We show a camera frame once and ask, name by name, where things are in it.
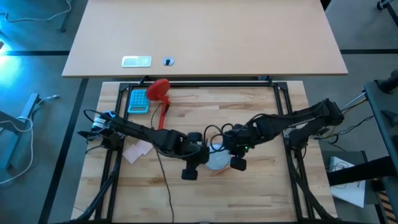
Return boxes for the red desk lamp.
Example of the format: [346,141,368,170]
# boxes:
[146,78,172,131]

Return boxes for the black aluminium frame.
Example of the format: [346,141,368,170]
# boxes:
[57,75,343,224]

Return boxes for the yellow black striped tape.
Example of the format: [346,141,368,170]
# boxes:
[377,189,398,224]

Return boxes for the grey table leg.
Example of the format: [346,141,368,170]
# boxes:
[0,93,40,170]

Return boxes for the black lamp power cable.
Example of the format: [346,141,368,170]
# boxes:
[150,102,175,224]

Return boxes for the beige desk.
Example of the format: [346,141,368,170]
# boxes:
[61,0,349,78]

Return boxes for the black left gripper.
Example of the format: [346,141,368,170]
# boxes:
[180,131,219,166]

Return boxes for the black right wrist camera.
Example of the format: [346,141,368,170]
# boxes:
[229,156,249,172]

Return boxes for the blue calculator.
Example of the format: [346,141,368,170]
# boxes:
[127,88,150,114]

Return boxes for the white paper sheet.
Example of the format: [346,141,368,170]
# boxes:
[328,155,366,208]

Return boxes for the white floor cable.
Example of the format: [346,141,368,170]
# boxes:
[0,94,60,187]

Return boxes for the white lightbulb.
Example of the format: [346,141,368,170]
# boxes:
[205,142,233,171]

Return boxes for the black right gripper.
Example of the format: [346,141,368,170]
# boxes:
[221,124,261,158]

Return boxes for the white paper notes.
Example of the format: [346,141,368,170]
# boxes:
[122,143,144,165]

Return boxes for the black crossbeam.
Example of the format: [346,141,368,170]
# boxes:
[326,155,398,187]

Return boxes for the thin white cable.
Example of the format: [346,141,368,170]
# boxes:
[0,0,73,23]

